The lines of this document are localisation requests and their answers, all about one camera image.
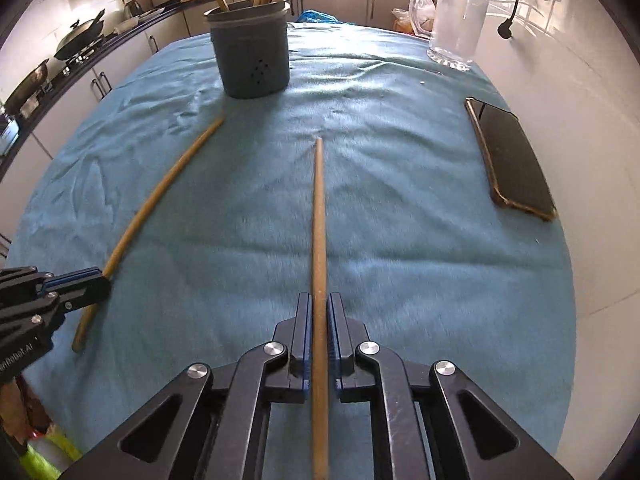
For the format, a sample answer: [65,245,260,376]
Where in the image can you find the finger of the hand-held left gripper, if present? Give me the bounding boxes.
[0,276,112,334]
[0,266,102,294]

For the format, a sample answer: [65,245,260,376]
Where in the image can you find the blue fleece blanket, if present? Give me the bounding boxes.
[2,22,576,480]

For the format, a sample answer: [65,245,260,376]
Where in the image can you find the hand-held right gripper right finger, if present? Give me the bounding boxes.
[326,291,576,480]

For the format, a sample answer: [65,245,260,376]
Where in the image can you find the clear glass pitcher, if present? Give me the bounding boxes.
[409,0,490,72]

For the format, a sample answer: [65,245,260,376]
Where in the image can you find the yellow green cloth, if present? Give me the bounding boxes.
[17,425,83,480]

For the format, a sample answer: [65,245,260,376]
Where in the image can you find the dark frying pan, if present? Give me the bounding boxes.
[2,58,51,116]

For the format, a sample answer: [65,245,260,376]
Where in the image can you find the black wok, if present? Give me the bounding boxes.
[52,9,107,61]

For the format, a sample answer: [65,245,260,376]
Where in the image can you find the dark grey utensil holder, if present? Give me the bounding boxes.
[204,0,292,100]

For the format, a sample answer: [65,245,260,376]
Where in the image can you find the blue plastic bag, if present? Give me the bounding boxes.
[298,9,343,25]

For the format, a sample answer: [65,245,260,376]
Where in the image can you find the red and white bag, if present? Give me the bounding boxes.
[391,0,436,36]

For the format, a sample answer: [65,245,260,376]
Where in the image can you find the black smartphone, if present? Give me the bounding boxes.
[464,96,558,222]

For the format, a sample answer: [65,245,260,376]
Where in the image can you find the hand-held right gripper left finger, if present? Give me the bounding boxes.
[59,291,314,480]

